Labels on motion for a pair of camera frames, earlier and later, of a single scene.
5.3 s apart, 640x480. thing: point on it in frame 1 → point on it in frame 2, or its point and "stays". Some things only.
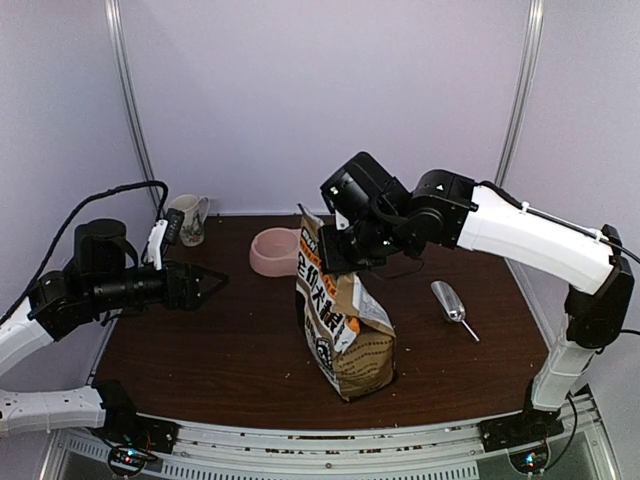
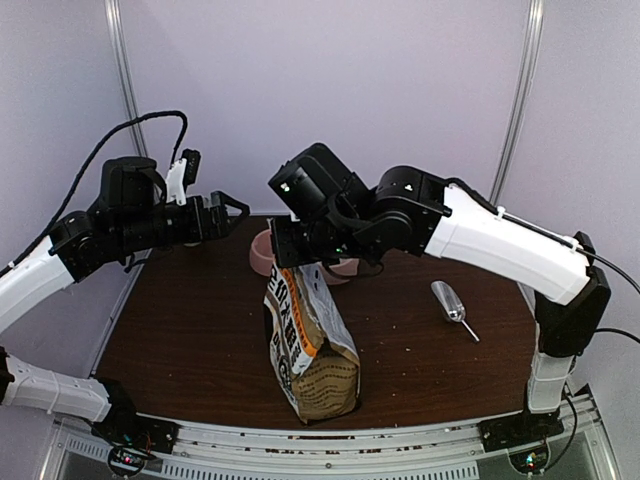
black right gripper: [330, 257] → [286, 253]
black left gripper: [189, 299] → [215, 225]
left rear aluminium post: [117, 42] stays
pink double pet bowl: [274, 251] stays
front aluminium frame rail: [575, 445] stays
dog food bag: [342, 322] → [313, 344]
